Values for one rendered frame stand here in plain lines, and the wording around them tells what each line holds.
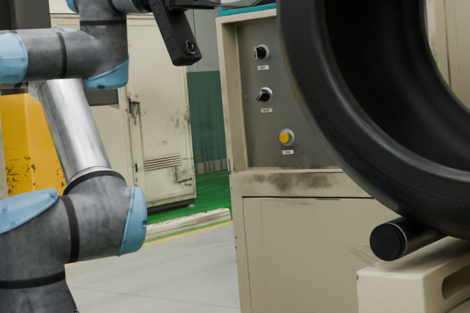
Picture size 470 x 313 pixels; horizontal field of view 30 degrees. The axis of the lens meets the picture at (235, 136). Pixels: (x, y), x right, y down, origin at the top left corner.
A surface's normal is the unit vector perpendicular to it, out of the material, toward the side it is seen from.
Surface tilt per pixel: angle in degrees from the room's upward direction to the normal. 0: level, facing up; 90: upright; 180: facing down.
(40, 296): 73
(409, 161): 99
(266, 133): 90
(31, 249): 90
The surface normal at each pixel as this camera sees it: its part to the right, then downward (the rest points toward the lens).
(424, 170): -0.62, 0.26
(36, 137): 0.76, -0.03
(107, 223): 0.41, -0.13
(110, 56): 0.43, 0.14
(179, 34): 0.70, -0.38
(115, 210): 0.34, -0.46
